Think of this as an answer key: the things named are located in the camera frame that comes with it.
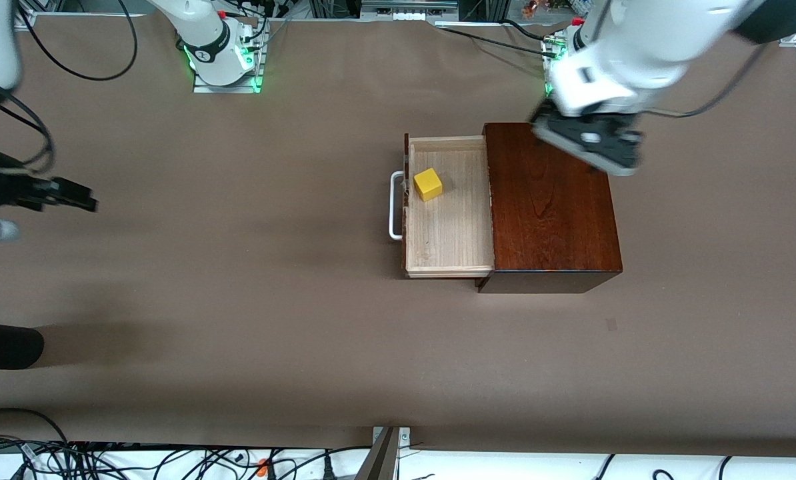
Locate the wooden drawer with white handle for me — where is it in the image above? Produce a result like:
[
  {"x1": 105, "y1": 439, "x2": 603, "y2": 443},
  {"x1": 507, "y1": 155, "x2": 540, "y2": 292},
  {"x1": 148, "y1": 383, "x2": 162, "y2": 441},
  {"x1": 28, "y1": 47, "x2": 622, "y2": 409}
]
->
[{"x1": 388, "y1": 133, "x2": 496, "y2": 280}]

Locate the yellow wooden block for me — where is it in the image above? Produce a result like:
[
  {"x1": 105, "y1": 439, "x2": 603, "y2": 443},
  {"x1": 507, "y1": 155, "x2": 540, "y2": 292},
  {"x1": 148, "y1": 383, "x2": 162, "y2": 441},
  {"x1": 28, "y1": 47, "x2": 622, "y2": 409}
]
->
[{"x1": 413, "y1": 167, "x2": 444, "y2": 203}]

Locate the dark brown wooden cabinet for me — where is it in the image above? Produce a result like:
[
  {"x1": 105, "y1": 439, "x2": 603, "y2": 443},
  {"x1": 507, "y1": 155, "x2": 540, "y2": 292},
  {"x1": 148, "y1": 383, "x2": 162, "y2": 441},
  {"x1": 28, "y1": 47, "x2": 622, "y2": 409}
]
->
[{"x1": 475, "y1": 121, "x2": 624, "y2": 295}]

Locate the black ribbed cylinder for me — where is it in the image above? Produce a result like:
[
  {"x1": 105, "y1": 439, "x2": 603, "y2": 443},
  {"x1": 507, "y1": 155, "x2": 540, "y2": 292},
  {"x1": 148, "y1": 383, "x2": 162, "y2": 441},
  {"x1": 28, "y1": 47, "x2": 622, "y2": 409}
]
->
[{"x1": 0, "y1": 321, "x2": 45, "y2": 370}]

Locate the brown paper table cover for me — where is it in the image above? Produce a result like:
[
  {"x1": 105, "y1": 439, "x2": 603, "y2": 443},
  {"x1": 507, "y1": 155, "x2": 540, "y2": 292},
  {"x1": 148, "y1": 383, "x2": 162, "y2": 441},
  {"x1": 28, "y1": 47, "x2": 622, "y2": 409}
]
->
[{"x1": 0, "y1": 13, "x2": 796, "y2": 461}]

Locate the white power strip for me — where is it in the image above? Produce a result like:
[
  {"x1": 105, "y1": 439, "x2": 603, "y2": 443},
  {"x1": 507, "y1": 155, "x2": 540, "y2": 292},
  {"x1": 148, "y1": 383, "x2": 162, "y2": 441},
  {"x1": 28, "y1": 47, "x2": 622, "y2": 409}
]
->
[{"x1": 360, "y1": 0, "x2": 460, "y2": 22}]

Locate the long black cable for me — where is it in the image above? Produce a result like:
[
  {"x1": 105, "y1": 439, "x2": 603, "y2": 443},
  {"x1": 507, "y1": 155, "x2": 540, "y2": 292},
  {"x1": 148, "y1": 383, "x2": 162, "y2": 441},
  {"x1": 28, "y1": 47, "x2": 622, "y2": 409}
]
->
[{"x1": 437, "y1": 19, "x2": 559, "y2": 59}]

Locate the black looped cable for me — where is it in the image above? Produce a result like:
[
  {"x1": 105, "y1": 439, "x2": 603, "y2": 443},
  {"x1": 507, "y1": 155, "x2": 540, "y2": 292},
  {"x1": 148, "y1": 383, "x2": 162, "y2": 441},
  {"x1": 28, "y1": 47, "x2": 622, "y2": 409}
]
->
[{"x1": 17, "y1": 0, "x2": 139, "y2": 83}]

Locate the aluminium frame rail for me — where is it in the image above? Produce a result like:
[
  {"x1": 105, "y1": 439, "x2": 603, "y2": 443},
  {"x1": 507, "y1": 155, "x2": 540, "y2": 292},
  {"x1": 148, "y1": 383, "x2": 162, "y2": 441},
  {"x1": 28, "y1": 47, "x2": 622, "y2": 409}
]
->
[{"x1": 13, "y1": 0, "x2": 42, "y2": 31}]

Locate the tangled black cable bundle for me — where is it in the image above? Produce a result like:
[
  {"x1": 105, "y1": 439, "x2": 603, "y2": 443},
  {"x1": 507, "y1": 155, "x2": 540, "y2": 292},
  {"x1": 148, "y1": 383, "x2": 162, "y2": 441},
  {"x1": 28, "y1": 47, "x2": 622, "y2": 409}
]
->
[{"x1": 0, "y1": 407, "x2": 373, "y2": 480}]

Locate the aluminium frame post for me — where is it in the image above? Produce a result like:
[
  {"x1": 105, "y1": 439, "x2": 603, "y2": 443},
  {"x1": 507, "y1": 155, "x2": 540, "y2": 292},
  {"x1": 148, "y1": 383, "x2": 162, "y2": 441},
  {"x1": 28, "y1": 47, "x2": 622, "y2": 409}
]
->
[{"x1": 356, "y1": 426, "x2": 413, "y2": 480}]

